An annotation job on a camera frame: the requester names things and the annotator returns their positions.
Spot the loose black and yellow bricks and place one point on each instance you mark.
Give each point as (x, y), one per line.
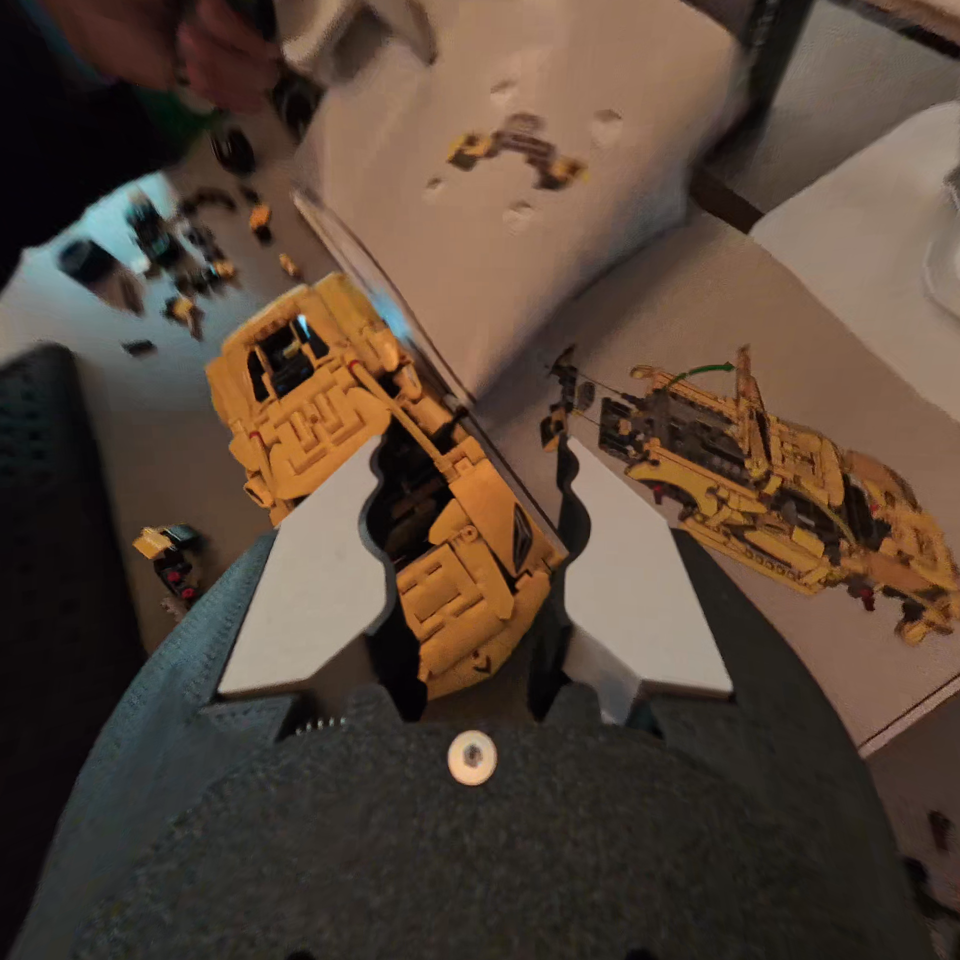
(195, 255)

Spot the yellow black brick assembly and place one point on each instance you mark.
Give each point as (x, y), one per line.
(169, 555)

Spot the yellow toy brick car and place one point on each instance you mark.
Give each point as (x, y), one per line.
(315, 390)

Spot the instruction board on stand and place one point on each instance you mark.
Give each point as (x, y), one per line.
(862, 262)

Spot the green plastic bin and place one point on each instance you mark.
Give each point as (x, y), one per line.
(187, 112)

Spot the person's left forearm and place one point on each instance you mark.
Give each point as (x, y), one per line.
(60, 135)

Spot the open instruction booklet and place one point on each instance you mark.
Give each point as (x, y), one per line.
(525, 225)

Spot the person's left hand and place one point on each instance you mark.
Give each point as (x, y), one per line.
(187, 45)

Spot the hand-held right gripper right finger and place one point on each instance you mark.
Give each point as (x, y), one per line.
(637, 600)

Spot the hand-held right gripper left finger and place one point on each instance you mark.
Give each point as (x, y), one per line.
(315, 585)

